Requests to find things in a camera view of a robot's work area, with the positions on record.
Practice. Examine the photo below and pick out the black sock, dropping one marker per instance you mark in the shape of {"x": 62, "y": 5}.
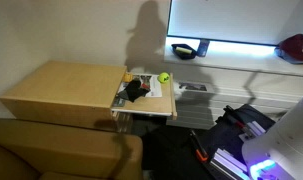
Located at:
{"x": 134, "y": 90}

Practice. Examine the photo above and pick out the dark robot base board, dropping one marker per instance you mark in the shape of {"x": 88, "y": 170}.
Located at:
{"x": 224, "y": 136}

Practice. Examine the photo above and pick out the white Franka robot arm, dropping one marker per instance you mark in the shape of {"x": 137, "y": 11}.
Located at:
{"x": 284, "y": 143}

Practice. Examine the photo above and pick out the wooden drawer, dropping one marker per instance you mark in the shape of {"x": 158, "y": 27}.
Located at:
{"x": 154, "y": 104}

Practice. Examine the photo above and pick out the open magazine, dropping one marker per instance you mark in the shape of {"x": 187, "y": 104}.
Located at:
{"x": 156, "y": 89}

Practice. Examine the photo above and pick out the yellow-green tennis ball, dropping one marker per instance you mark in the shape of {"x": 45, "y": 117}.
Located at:
{"x": 164, "y": 77}

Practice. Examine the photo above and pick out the small yellow object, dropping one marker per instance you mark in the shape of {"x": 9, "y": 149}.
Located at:
{"x": 127, "y": 77}

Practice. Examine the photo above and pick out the grey booklet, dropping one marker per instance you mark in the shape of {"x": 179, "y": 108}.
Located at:
{"x": 119, "y": 101}

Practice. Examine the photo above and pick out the photo pamphlet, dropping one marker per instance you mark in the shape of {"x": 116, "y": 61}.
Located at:
{"x": 192, "y": 87}

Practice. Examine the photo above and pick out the black tray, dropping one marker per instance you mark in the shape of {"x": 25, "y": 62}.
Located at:
{"x": 185, "y": 56}

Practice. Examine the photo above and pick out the yellow sponge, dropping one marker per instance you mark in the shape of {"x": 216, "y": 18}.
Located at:
{"x": 183, "y": 50}

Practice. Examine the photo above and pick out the white radiator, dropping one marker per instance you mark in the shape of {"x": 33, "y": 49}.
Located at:
{"x": 197, "y": 113}

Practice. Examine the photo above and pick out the wooden nightstand cabinet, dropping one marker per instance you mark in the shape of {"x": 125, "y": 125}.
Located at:
{"x": 64, "y": 83}

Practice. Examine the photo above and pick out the red and black clamp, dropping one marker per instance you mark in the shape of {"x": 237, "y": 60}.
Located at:
{"x": 236, "y": 120}

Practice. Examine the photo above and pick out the aluminium extrusion rails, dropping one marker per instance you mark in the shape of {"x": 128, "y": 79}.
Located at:
{"x": 227, "y": 163}

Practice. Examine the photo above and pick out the window roller blind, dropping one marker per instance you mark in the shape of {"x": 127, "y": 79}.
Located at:
{"x": 231, "y": 18}

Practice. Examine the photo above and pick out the red bag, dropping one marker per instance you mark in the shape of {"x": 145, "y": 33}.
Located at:
{"x": 296, "y": 48}

